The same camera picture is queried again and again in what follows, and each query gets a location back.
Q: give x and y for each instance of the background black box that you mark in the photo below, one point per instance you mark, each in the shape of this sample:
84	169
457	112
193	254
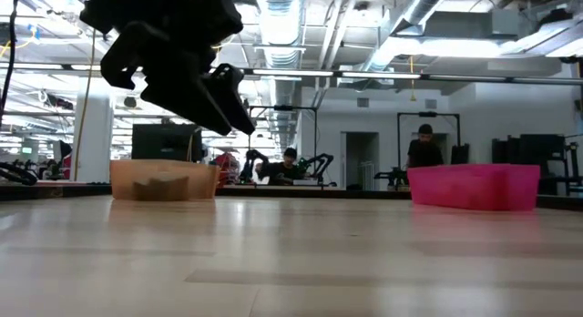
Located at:
461	154

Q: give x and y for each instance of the orange plastic bin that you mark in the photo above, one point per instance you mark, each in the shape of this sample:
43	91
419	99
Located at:
200	180

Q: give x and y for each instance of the white radiator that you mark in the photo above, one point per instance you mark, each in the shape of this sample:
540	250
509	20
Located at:
368	176

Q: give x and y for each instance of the long overhead light bar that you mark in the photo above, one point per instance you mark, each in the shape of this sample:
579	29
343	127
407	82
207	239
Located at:
364	74

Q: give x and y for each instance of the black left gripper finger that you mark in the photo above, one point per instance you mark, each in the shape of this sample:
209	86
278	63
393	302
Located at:
191	105
230	91

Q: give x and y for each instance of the red plastic bin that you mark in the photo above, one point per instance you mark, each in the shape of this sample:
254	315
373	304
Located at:
473	187

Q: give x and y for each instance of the red background object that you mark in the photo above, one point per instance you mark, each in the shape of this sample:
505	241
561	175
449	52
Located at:
226	166

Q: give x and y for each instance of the person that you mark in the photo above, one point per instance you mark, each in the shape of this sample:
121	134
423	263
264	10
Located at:
424	150
284	170

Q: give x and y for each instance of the black cabinet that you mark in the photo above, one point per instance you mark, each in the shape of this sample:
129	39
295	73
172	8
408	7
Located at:
530	149

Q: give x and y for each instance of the wide silver ventilation duct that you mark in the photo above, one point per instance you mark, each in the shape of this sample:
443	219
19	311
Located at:
280	25

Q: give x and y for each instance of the green exit sign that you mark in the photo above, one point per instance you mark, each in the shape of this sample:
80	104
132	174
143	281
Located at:
27	150

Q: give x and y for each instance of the black metal rig frame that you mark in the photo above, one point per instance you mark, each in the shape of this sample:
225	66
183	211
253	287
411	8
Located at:
282	108
428	114

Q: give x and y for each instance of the white column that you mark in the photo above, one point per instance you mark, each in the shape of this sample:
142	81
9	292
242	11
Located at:
94	139

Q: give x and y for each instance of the black monitor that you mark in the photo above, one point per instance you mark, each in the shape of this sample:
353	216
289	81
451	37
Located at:
159	146

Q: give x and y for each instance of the black stand with yellow part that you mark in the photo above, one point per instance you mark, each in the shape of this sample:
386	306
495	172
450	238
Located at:
573	164

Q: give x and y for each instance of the background black robot arm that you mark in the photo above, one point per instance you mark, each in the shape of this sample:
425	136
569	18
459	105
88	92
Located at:
319	163
18	175
392	176
252	164

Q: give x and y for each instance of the slanted silver ventilation duct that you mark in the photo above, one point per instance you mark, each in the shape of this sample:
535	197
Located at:
421	12

